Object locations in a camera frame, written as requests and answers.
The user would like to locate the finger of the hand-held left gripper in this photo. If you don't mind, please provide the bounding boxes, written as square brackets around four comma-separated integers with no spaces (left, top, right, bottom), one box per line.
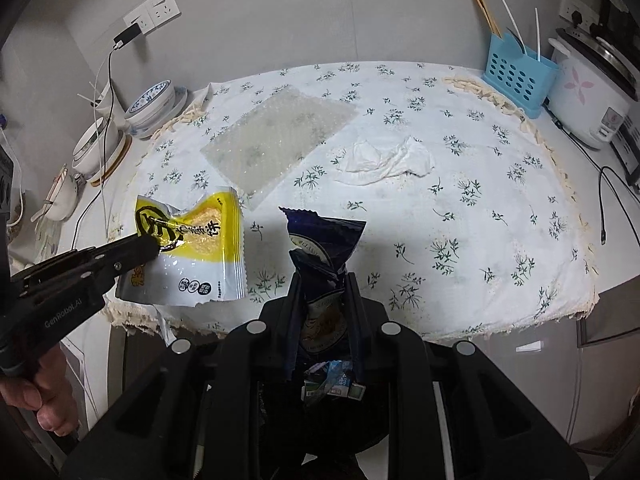
[21,246,162,302]
[11,232,154,287]

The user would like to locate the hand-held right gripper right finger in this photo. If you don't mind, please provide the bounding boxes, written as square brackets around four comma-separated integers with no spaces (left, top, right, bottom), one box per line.
[344,272,591,480]

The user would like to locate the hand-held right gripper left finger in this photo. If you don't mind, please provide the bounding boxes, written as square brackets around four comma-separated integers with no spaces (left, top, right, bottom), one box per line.
[60,272,306,480]

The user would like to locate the dark blue snack packet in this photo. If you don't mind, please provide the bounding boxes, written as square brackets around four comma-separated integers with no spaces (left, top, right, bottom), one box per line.
[278,206,367,378]

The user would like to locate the yellow snack packet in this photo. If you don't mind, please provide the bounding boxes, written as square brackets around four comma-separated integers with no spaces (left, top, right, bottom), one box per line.
[116,186,249,307]

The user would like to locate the black-lined trash bin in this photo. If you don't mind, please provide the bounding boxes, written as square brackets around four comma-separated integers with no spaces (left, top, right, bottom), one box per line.
[200,350,401,466]

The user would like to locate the person's left hand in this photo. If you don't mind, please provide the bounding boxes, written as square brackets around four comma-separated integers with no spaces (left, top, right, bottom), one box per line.
[0,344,82,437]

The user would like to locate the blue white milk carton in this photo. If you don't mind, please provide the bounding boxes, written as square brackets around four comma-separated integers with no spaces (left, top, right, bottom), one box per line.
[325,360,354,389]

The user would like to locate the white bowl with spoon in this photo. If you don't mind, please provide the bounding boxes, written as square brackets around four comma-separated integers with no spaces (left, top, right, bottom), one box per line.
[32,162,81,222]

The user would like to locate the green white small carton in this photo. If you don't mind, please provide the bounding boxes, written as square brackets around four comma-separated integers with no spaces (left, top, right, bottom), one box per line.
[302,380,327,407]

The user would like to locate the round wooden board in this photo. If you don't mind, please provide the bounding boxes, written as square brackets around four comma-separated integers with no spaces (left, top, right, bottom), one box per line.
[87,135,133,184]

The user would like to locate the stacked white bowls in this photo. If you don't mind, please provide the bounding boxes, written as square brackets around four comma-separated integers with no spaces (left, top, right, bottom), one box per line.
[72,117,121,174]

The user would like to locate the white floral fringed tablecloth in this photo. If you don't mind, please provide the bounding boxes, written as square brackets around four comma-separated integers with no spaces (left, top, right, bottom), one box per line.
[102,61,600,341]

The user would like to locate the white utensil holder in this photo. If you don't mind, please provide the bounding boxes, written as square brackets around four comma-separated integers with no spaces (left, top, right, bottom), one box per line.
[77,80,114,127]

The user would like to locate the crumpled white tissue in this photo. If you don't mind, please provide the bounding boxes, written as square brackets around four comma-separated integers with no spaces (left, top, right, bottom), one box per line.
[332,136,433,187]

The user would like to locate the blue patterned white bowl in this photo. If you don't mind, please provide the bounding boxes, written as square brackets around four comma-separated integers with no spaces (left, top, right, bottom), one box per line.
[124,80,176,128]

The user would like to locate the clear bubble wrap sheet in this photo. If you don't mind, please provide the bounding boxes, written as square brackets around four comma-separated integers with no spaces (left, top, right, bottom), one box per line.
[200,85,360,211]

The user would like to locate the black charger plug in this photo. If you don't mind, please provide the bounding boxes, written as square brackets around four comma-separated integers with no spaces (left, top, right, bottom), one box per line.
[112,24,142,52]

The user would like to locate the blue plastic utensil basket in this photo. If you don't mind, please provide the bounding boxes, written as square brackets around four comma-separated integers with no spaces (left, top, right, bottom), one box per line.
[482,31,560,118]

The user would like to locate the white flower-print rice cooker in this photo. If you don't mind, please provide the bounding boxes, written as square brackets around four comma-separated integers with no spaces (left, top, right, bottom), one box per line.
[547,27,638,150]

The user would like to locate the wooden chopstick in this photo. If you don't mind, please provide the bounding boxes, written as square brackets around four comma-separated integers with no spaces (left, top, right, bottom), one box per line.
[475,0,502,37]
[471,0,497,36]

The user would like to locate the white cable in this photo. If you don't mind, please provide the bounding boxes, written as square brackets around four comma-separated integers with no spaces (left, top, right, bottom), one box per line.
[97,47,118,241]

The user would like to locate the white double wall socket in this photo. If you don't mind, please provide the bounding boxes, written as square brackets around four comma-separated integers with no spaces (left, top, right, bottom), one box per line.
[124,0,181,36]

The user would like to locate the black usb cable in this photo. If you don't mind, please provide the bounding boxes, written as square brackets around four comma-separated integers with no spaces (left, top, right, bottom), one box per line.
[599,166,640,247]

